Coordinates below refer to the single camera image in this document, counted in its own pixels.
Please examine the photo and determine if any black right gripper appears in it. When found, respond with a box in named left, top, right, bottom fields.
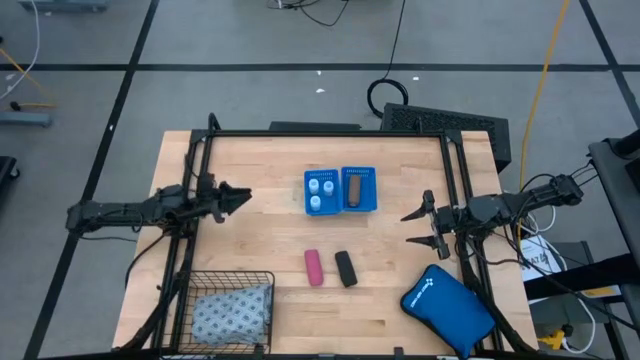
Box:
left=399, top=188, right=454, bottom=261

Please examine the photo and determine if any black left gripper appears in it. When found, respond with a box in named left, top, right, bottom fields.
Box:
left=194, top=171, right=254, bottom=225

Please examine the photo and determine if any brown bandage roll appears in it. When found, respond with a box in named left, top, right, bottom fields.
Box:
left=347, top=173, right=362, bottom=208

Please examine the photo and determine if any black bandage roll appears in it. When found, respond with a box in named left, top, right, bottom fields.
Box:
left=333, top=249, right=359, bottom=289

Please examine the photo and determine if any pink bandage roll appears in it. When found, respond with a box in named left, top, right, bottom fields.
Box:
left=303, top=248, right=325, bottom=288

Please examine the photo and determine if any grey patterned fabric pouch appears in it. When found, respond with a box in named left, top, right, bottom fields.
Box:
left=191, top=283, right=274, bottom=346

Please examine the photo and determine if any blue first aid pouch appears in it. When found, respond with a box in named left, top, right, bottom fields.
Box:
left=399, top=263, right=497, bottom=360

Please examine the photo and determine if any black mesh computer case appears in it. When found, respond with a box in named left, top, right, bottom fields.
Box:
left=380, top=102, right=512, bottom=174

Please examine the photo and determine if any white paper sheet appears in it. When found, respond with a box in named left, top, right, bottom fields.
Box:
left=519, top=234, right=565, bottom=284

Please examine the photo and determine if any yellow power plug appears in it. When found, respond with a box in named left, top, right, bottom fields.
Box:
left=537, top=327, right=575, bottom=351

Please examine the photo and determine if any yellow label strip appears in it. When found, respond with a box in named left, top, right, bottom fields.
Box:
left=581, top=284, right=622, bottom=300

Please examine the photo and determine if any dark grey side table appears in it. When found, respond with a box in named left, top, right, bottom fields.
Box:
left=587, top=128, right=640, bottom=261

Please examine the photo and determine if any yellow rod with black knob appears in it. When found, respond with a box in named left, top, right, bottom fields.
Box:
left=8, top=101, right=56, bottom=112

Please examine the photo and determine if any black floor object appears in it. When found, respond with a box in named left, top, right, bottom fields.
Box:
left=0, top=155, right=21, bottom=197

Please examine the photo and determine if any black wire basket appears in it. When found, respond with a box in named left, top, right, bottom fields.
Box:
left=175, top=269, right=276, bottom=355

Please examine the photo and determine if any black metal table frame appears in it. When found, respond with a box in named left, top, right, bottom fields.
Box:
left=117, top=113, right=539, bottom=359

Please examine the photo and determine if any black coiled floor cable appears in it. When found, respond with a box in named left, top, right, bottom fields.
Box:
left=366, top=0, right=410, bottom=120

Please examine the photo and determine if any yellow hanging cable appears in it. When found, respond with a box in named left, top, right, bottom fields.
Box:
left=517, top=0, right=576, bottom=202

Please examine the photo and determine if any white power cable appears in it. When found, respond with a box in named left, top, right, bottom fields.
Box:
left=562, top=292, right=600, bottom=354

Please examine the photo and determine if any black looped floor cable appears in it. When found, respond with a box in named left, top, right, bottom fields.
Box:
left=267, top=0, right=351, bottom=28

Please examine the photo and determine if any grey floor base plate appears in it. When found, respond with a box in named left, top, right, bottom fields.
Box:
left=18, top=0, right=109, bottom=14
left=0, top=110, right=54, bottom=129

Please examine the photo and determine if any white floor cable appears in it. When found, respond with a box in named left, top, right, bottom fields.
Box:
left=0, top=0, right=41, bottom=101

